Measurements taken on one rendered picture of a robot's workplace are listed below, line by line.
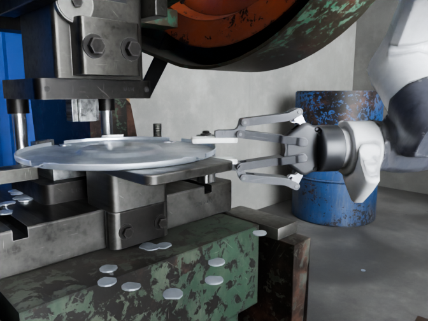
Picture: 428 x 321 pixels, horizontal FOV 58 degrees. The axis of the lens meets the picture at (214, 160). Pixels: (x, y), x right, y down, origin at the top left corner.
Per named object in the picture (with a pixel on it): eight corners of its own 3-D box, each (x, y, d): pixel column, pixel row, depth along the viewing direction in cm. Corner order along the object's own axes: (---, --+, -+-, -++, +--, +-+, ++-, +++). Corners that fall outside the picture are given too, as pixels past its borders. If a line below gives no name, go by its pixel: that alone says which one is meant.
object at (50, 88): (154, 112, 69) (153, 80, 68) (38, 117, 55) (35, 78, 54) (108, 109, 80) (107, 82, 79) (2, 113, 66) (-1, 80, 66)
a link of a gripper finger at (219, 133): (247, 137, 60) (248, 118, 60) (215, 138, 60) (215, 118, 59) (246, 136, 62) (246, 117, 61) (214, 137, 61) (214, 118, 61)
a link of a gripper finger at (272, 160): (299, 149, 64) (299, 157, 65) (232, 160, 63) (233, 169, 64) (306, 152, 61) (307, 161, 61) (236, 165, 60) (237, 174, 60)
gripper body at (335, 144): (327, 169, 67) (275, 170, 66) (330, 120, 66) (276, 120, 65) (346, 178, 60) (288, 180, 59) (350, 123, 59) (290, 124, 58)
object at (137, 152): (-31, 158, 54) (-31, 152, 54) (117, 137, 79) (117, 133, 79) (127, 181, 40) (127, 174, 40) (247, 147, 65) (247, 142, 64)
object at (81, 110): (101, 120, 67) (100, 99, 67) (74, 121, 64) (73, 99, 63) (92, 119, 70) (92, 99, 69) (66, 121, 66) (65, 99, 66)
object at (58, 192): (156, 184, 71) (155, 167, 71) (45, 206, 57) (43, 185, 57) (111, 171, 82) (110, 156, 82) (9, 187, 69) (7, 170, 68)
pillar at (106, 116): (116, 160, 79) (113, 90, 77) (106, 161, 78) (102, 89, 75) (110, 158, 81) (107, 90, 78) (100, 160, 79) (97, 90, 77)
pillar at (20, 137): (32, 171, 68) (25, 89, 65) (19, 172, 66) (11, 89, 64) (27, 169, 69) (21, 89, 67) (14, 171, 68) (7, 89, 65)
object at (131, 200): (235, 253, 54) (236, 156, 52) (152, 287, 45) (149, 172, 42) (135, 213, 72) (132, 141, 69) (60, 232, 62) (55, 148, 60)
